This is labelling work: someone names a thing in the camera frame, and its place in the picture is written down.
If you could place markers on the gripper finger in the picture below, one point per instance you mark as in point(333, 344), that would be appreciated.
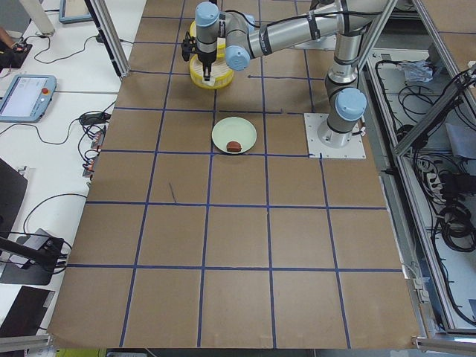
point(204, 76)
point(209, 76)

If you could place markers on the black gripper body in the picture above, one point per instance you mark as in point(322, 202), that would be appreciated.
point(206, 59)

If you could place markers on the white bun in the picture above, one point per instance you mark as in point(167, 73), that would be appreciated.
point(209, 83)

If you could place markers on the brown bun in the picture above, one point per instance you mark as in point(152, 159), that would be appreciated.
point(233, 147)

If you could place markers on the yellow steamer top layer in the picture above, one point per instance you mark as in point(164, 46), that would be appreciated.
point(220, 41)

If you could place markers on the yellow steamer layer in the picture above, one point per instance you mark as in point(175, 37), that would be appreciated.
point(220, 41)
point(223, 74)

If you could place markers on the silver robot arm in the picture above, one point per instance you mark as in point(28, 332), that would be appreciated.
point(245, 41)

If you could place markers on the yellow steamer bottom layer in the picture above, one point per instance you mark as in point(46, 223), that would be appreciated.
point(223, 74)

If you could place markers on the light green plate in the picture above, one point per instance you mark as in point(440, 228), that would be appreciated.
point(234, 129)

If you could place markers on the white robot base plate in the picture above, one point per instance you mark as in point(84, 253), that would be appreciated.
point(323, 144)

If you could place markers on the black camera stand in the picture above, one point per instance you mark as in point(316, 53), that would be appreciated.
point(32, 258)

